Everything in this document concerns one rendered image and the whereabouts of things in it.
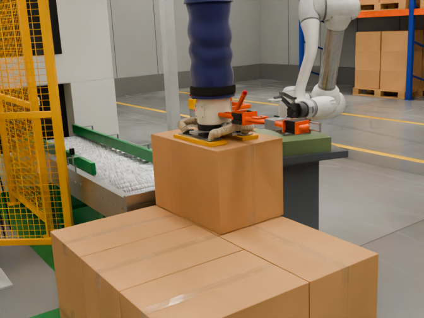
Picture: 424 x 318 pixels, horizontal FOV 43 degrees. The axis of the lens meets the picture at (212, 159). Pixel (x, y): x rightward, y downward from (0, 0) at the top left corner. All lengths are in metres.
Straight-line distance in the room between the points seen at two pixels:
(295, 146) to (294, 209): 0.42
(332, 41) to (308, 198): 0.94
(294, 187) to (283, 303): 1.34
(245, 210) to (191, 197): 0.28
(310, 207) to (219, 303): 1.53
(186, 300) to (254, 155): 0.86
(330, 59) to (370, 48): 7.90
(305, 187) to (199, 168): 0.94
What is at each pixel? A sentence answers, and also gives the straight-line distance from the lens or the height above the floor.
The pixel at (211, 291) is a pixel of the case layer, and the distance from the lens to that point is 2.05.
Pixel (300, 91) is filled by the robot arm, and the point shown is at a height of 1.14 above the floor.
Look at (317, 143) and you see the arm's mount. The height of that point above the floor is 0.80.
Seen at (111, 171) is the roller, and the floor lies 0.55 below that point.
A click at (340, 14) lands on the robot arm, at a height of 1.52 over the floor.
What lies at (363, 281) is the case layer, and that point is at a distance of 2.36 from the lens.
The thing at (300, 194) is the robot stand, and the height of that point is 0.48.
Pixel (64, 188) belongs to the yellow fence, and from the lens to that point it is 3.67.
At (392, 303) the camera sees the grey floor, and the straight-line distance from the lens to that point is 3.15.
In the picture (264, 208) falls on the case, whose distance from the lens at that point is 2.67.
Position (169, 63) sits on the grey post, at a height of 1.09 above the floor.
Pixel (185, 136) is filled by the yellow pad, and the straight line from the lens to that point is 2.69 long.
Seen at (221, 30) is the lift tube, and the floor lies 1.47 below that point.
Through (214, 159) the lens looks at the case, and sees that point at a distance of 2.44.
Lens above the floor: 1.50
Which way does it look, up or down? 14 degrees down
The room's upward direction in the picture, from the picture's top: 3 degrees counter-clockwise
